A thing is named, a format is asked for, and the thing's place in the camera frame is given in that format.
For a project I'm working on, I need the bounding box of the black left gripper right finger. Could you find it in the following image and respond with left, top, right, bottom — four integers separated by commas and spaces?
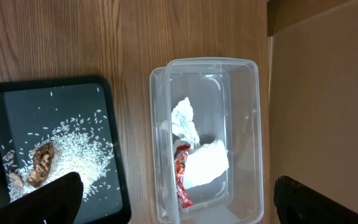
273, 175, 358, 224

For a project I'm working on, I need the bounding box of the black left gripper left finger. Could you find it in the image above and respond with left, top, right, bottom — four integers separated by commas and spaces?
0, 172, 83, 224

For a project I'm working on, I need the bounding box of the white napkin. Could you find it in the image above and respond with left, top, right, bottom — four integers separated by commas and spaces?
183, 139, 229, 189

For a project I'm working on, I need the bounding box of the red snack wrapper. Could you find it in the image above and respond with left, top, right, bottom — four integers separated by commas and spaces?
174, 143, 193, 208

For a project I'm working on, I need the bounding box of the black food waste tray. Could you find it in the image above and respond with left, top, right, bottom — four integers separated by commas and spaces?
0, 76, 131, 223

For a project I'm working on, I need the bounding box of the brown food scrap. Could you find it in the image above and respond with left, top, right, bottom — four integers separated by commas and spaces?
27, 142, 55, 188

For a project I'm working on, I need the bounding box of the pile of white rice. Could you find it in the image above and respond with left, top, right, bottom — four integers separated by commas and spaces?
0, 86, 121, 203

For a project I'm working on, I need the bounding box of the clear plastic bin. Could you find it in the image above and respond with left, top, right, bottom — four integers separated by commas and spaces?
150, 57, 264, 223

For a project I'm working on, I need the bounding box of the white crumpled tissue in bin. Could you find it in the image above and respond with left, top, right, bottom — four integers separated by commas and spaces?
171, 97, 200, 148

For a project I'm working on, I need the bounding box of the cardboard box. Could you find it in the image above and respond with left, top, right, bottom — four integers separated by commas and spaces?
267, 0, 358, 213

